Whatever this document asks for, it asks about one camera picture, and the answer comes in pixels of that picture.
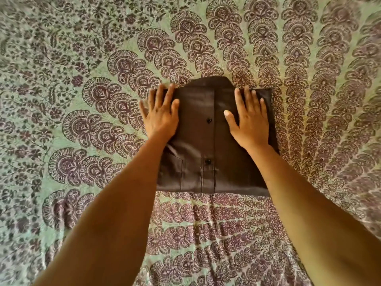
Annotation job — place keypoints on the person's right hand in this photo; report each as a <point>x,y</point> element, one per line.
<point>253,125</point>

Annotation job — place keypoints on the person's left hand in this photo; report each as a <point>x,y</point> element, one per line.
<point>160,119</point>

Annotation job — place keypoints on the dark brown shirt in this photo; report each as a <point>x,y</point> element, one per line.
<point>202,139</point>

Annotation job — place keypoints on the bed with maroon patterned cover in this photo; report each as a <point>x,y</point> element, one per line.
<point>74,86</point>

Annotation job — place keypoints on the person's left forearm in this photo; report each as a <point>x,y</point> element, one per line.
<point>104,220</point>

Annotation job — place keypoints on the person's right forearm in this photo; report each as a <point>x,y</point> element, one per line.
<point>321,229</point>

